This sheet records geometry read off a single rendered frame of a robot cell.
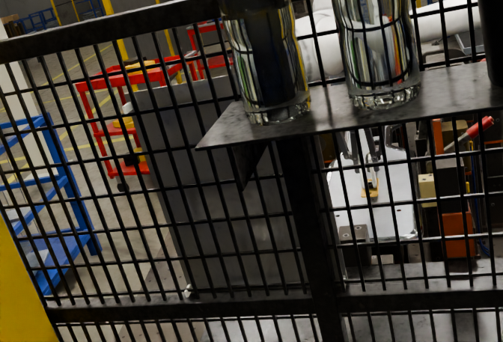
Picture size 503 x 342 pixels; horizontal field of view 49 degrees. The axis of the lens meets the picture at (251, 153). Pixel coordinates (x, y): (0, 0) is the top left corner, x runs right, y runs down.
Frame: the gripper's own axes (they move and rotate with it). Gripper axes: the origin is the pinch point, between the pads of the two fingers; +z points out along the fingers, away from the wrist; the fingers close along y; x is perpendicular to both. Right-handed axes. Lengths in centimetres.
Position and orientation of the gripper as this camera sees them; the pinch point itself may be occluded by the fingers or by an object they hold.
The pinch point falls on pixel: (367, 171)
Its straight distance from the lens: 125.3
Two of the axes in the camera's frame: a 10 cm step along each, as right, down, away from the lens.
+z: 2.3, 9.1, 3.5
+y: 9.5, -1.2, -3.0
